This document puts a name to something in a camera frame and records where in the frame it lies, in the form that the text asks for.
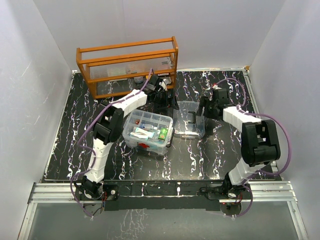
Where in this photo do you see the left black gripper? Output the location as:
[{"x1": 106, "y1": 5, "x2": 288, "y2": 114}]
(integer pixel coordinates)
[{"x1": 153, "y1": 89, "x2": 179, "y2": 114}]

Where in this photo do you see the clear lid with black handle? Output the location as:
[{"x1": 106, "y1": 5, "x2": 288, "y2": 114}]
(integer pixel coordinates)
[{"x1": 173, "y1": 101, "x2": 205, "y2": 139}]

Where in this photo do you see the small green box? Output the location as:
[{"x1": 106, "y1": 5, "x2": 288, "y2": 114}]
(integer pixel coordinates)
[{"x1": 158, "y1": 127, "x2": 169, "y2": 141}]

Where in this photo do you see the clear medicine kit box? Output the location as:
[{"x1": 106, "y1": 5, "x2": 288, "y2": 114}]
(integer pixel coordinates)
[{"x1": 121, "y1": 109, "x2": 175, "y2": 156}]

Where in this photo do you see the clear divided organizer tray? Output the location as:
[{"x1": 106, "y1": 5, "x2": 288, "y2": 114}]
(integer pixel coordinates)
[{"x1": 122, "y1": 109, "x2": 174, "y2": 148}]

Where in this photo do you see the white green sachet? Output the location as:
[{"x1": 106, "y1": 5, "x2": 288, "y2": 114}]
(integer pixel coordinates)
[{"x1": 129, "y1": 127, "x2": 155, "y2": 140}]

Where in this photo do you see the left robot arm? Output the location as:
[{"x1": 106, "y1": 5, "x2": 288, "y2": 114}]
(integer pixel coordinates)
[{"x1": 74, "y1": 74, "x2": 177, "y2": 200}]

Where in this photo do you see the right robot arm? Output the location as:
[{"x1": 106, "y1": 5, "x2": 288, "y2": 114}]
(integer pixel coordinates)
[{"x1": 196, "y1": 87, "x2": 281, "y2": 199}]

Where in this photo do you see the white open cardboard box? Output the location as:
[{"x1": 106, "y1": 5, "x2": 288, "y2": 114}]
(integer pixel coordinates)
[{"x1": 162, "y1": 76, "x2": 172, "y2": 85}]

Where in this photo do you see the small glass jar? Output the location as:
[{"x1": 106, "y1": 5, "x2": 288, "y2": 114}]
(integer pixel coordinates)
[{"x1": 133, "y1": 76, "x2": 144, "y2": 84}]

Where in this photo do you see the orange wooden shelf rack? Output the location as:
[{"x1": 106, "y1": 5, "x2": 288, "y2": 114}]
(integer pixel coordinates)
[{"x1": 75, "y1": 36, "x2": 179, "y2": 99}]

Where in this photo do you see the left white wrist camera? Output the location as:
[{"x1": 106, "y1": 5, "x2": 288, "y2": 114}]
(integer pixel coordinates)
[{"x1": 158, "y1": 78, "x2": 167, "y2": 93}]

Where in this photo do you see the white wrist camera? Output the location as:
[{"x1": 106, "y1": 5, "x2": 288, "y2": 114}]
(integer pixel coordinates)
[
  {"x1": 212, "y1": 85, "x2": 221, "y2": 90},
  {"x1": 158, "y1": 78, "x2": 167, "y2": 93}
]

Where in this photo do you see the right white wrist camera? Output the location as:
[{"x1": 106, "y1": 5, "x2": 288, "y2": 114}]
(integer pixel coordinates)
[{"x1": 212, "y1": 85, "x2": 221, "y2": 90}]

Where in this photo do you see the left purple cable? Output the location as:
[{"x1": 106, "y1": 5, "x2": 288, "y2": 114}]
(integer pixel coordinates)
[{"x1": 69, "y1": 68, "x2": 155, "y2": 218}]

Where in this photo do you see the purple cable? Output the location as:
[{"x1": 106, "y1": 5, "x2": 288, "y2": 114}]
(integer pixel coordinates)
[
  {"x1": 69, "y1": 68, "x2": 155, "y2": 218},
  {"x1": 214, "y1": 78, "x2": 292, "y2": 218}
]

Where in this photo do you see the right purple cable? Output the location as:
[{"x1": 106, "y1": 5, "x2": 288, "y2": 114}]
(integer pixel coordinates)
[{"x1": 214, "y1": 78, "x2": 292, "y2": 218}]

